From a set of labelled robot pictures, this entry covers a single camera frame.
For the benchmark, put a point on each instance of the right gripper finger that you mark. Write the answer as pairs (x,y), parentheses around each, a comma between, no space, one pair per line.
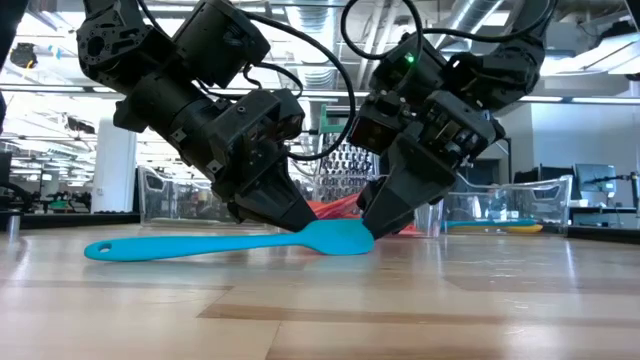
(370,195)
(410,185)

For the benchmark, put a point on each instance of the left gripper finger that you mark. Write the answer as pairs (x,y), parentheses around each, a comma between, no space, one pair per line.
(265,212)
(292,200)

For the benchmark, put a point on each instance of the orange silicone spatula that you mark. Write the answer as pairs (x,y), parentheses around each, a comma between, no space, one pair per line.
(335,210)

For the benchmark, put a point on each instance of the blue silicone spatula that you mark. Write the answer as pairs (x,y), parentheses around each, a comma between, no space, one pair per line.
(200,245)

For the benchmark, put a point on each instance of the blue silicone spoon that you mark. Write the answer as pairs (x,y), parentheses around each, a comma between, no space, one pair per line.
(480,223)

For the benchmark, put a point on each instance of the yellow silicone spoon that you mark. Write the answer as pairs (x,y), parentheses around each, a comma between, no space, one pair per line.
(530,229)

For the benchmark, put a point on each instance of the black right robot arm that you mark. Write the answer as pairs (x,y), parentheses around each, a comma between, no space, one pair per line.
(500,70)

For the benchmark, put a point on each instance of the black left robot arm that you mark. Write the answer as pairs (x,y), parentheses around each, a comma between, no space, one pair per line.
(215,35)

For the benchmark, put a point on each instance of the teal metal box grater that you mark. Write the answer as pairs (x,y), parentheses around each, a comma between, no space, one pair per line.
(345,175)

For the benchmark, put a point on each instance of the clear plastic bin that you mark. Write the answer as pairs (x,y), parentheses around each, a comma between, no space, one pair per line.
(525,205)
(430,220)
(175,200)

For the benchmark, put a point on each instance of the white building column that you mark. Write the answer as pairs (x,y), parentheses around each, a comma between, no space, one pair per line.
(115,170)

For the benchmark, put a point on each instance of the grey desktop monitor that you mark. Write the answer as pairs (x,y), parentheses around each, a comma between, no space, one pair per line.
(595,177)

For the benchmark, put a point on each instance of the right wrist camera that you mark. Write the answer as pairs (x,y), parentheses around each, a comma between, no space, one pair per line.
(372,132)

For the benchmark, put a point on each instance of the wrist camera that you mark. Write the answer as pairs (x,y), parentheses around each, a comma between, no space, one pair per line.
(280,117)
(372,132)

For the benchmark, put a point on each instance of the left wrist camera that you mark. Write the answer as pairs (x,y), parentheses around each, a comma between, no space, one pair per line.
(280,117)

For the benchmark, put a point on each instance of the silver ceiling air duct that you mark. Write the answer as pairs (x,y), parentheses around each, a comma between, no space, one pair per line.
(320,75)

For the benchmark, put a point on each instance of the silver metal post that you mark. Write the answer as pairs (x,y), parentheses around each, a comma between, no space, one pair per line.
(13,225)

